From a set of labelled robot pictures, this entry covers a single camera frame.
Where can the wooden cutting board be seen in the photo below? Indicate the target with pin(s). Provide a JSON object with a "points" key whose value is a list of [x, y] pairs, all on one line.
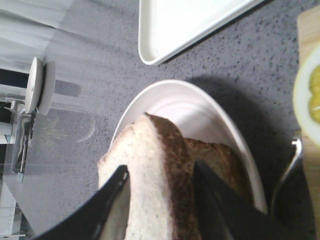
{"points": [[308, 24]]}

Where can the white round plate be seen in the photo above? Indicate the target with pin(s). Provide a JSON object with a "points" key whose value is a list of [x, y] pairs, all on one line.
{"points": [[198, 117]]}

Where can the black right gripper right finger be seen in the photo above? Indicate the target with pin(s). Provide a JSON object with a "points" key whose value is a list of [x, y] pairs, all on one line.
{"points": [[223, 214]]}

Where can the white bear tray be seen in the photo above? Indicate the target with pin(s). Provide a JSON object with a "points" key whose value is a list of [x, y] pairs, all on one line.
{"points": [[167, 27]]}

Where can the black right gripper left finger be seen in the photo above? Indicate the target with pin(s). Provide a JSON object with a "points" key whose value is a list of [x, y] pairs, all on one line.
{"points": [[88, 221]]}

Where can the white round stand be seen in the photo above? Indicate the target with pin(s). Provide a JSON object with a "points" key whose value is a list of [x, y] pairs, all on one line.
{"points": [[40, 87]]}

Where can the grey curtain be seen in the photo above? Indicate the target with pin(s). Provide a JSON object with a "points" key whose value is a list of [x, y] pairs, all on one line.
{"points": [[26, 28]]}

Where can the lemon slice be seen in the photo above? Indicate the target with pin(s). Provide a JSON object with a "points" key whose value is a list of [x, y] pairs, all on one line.
{"points": [[302, 94]]}

